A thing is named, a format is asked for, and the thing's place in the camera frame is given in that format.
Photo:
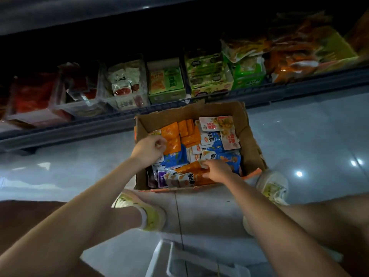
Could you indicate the green snack packets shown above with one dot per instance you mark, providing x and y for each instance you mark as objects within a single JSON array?
[{"x": 248, "y": 69}]

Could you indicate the person's right forearm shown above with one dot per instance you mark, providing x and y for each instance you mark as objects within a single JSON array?
[{"x": 271, "y": 228}]

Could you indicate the grey metal store shelf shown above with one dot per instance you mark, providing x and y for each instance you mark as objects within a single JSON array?
[{"x": 300, "y": 91}]

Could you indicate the person's leg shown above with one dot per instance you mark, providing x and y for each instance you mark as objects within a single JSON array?
[
  {"x": 23, "y": 222},
  {"x": 340, "y": 228}
]

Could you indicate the person's left leg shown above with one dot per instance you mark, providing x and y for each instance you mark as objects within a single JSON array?
[{"x": 23, "y": 222}]

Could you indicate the green orange display carton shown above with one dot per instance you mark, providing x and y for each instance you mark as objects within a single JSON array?
[{"x": 166, "y": 80}]

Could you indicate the person's right leg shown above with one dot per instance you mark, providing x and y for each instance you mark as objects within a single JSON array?
[{"x": 340, "y": 228}]

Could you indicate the brown cardboard box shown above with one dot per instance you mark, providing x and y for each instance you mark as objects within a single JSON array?
[{"x": 155, "y": 121}]

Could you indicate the white plastic stool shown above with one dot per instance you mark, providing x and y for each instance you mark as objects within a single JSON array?
[{"x": 173, "y": 256}]

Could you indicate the clear plastic tray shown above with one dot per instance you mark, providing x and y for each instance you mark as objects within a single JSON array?
[
  {"x": 34, "y": 119},
  {"x": 130, "y": 103},
  {"x": 83, "y": 109}
]

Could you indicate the person's left forearm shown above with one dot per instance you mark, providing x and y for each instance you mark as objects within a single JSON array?
[{"x": 75, "y": 222}]

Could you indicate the person's left shoe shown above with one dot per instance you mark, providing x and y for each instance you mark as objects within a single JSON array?
[{"x": 153, "y": 216}]

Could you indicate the white sock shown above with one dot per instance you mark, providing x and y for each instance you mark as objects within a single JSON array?
[{"x": 142, "y": 218}]

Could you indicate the person's right hand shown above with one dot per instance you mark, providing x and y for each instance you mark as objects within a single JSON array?
[{"x": 219, "y": 171}]

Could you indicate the pile of red snack packets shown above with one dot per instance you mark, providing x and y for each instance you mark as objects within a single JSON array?
[{"x": 34, "y": 95}]

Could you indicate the person's left hand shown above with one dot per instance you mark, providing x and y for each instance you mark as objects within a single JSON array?
[{"x": 149, "y": 151}]

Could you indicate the person's right shoe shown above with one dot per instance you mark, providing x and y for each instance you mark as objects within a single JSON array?
[{"x": 274, "y": 184}]

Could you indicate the person's shoe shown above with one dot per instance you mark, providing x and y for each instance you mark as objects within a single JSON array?
[
  {"x": 153, "y": 216},
  {"x": 274, "y": 184}
]

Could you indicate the pile of orange yellow packets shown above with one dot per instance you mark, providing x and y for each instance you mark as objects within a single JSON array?
[{"x": 294, "y": 57}]

